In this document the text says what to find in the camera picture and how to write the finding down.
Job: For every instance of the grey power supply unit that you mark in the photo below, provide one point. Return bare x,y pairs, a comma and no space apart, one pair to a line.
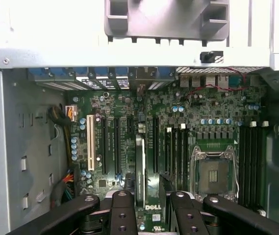
19,147

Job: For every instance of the blue card clip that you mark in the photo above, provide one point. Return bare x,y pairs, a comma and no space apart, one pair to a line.
81,73
165,73
58,73
122,73
38,73
102,73

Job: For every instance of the grey parts rack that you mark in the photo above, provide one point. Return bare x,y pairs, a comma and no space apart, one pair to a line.
166,19

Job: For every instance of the green motherboard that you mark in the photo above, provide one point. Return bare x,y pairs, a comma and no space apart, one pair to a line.
203,107

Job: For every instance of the teal serial port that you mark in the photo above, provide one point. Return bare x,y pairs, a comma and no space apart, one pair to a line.
235,82

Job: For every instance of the white power connector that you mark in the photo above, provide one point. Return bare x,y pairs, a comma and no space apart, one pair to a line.
73,115

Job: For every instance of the long black expansion slot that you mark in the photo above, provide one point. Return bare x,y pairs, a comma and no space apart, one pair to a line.
118,147
155,147
105,147

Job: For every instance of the short black expansion slot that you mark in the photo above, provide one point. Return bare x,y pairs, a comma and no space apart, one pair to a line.
130,124

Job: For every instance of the white expansion slot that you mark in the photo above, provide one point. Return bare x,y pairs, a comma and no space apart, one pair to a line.
90,142

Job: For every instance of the CPU socket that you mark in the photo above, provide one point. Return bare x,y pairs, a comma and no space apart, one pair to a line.
212,176

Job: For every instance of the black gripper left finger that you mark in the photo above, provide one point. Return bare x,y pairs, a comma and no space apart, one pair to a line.
123,215

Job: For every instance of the RAM slot white clips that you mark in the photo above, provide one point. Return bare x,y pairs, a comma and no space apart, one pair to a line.
249,166
261,166
183,156

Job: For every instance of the black case lock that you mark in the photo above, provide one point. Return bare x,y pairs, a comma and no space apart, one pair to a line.
210,56

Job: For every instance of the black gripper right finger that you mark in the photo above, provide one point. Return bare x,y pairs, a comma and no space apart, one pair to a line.
188,215

